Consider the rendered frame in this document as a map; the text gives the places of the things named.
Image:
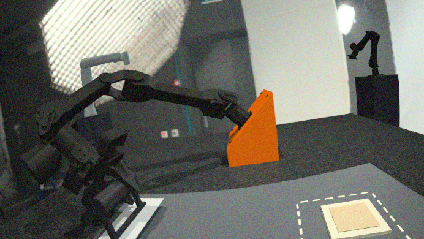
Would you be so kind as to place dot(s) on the cream square tile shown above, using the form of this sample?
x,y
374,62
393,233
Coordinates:
x,y
354,219

